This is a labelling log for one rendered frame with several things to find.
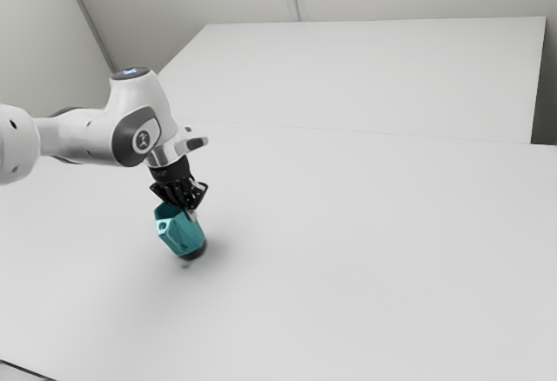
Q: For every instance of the teal faceted mug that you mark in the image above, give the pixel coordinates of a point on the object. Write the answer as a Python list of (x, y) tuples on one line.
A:
[(178, 231)]

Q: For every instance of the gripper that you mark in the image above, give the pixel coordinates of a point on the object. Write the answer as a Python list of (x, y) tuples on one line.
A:
[(172, 181)]

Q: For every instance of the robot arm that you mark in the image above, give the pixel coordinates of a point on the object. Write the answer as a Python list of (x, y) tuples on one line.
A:
[(78, 133)]

